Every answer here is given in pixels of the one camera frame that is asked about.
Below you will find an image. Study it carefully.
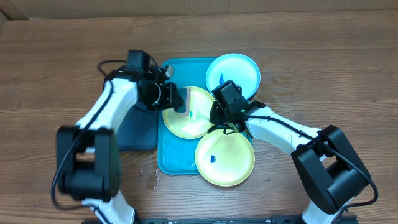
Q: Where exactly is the green scrubbing sponge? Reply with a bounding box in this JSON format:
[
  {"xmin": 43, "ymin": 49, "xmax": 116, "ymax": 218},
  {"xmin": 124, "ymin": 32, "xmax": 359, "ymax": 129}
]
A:
[{"xmin": 174, "ymin": 87, "xmax": 191, "ymax": 116}]

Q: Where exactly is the yellow-green plate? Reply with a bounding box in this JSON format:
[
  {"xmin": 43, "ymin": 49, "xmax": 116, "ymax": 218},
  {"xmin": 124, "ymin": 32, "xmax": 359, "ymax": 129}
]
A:
[
  {"xmin": 162, "ymin": 86, "xmax": 215, "ymax": 139},
  {"xmin": 195, "ymin": 129, "xmax": 255, "ymax": 187}
]

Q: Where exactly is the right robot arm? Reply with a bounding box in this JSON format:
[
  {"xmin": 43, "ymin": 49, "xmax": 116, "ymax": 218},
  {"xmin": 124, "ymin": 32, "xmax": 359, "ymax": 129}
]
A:
[{"xmin": 210, "ymin": 80, "xmax": 375, "ymax": 223}]

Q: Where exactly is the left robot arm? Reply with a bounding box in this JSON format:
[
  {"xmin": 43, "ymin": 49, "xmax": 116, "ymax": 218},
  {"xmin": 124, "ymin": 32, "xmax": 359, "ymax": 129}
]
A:
[{"xmin": 50, "ymin": 50, "xmax": 189, "ymax": 223}]

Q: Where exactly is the black plastic tray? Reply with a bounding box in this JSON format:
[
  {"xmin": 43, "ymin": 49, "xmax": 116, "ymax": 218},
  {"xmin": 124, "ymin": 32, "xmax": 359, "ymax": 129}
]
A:
[{"xmin": 116, "ymin": 102, "xmax": 159, "ymax": 151}]

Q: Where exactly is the teal plastic tray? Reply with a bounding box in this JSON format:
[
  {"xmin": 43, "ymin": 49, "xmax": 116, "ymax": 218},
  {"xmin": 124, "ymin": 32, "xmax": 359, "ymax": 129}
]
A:
[{"xmin": 157, "ymin": 57, "xmax": 215, "ymax": 175}]

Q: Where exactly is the light blue plate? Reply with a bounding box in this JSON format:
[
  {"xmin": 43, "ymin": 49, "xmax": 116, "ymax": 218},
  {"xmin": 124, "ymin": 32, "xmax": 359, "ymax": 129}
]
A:
[{"xmin": 205, "ymin": 53, "xmax": 261, "ymax": 100}]

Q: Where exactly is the yellow-green plate front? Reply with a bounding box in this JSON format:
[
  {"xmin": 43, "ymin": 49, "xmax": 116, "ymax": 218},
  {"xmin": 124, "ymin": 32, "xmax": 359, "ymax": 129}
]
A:
[{"xmin": 195, "ymin": 129, "xmax": 255, "ymax": 187}]

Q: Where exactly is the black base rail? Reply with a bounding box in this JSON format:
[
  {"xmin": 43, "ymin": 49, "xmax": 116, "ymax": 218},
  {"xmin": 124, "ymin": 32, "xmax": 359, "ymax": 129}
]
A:
[{"xmin": 81, "ymin": 215, "xmax": 358, "ymax": 224}]

